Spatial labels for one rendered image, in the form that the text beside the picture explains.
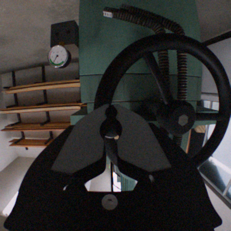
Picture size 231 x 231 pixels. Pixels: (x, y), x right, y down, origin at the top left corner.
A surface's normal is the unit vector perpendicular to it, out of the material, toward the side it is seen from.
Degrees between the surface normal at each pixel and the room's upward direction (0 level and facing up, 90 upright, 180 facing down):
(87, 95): 90
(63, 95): 90
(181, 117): 90
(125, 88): 90
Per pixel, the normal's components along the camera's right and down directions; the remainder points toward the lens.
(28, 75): 0.09, 0.21
